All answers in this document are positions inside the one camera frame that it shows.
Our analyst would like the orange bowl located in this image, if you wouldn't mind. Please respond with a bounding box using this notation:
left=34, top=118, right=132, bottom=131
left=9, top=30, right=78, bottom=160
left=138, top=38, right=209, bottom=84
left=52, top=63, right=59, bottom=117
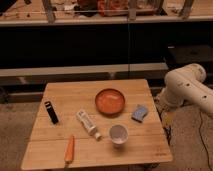
left=95, top=88, right=125, bottom=116

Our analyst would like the black box on shelf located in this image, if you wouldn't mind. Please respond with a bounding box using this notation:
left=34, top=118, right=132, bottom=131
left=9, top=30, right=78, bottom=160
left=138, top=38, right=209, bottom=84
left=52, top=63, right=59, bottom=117
left=165, top=45, right=213, bottom=72

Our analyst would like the blue sponge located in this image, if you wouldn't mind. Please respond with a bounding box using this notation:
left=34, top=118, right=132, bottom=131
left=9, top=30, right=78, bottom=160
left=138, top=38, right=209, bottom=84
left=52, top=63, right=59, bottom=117
left=131, top=105, right=148, bottom=122

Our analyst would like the black cable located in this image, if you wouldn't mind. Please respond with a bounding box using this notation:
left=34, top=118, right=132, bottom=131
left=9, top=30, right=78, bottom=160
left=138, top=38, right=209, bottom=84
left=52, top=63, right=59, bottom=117
left=198, top=111, right=213, bottom=171

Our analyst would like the wooden table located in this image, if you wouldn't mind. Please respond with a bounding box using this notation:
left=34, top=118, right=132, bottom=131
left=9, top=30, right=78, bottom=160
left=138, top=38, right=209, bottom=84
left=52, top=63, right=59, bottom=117
left=21, top=79, right=172, bottom=171

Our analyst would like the white tube bottle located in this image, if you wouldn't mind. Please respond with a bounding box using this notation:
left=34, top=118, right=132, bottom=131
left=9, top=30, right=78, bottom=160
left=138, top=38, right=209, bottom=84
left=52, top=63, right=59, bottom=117
left=76, top=110, right=101, bottom=140

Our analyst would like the orange carrot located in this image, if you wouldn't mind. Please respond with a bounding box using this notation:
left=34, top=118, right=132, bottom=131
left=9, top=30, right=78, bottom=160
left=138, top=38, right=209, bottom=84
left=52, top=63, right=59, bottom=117
left=65, top=136, right=75, bottom=163

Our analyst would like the black rectangular eraser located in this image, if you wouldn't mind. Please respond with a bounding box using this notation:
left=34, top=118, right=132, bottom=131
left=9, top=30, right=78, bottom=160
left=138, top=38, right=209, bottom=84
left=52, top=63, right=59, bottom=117
left=44, top=101, right=59, bottom=124

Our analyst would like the white cup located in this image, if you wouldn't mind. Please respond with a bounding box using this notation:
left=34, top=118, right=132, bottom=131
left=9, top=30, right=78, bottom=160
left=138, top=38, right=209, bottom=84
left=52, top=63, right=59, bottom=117
left=109, top=125, right=128, bottom=145

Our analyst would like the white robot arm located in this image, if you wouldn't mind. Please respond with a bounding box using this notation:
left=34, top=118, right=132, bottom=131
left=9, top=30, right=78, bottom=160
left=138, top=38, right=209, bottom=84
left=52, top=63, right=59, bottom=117
left=157, top=63, right=213, bottom=119

